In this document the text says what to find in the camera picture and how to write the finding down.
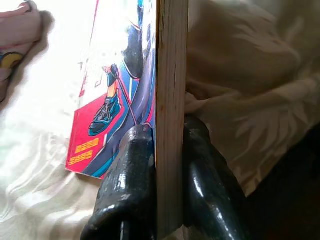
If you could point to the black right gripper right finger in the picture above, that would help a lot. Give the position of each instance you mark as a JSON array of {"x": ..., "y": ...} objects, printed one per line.
[{"x": 212, "y": 195}]

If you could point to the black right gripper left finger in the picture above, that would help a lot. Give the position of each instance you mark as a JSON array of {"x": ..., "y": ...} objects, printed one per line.
[{"x": 130, "y": 187}]

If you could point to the colourful comic book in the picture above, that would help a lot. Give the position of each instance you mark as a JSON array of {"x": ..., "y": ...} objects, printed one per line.
[{"x": 171, "y": 87}]

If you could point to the pink cartoon print blanket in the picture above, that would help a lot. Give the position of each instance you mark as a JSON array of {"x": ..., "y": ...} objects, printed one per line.
[{"x": 17, "y": 37}]

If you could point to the beige floral bed sheet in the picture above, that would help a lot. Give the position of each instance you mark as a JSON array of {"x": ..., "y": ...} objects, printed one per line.
[{"x": 37, "y": 150}]

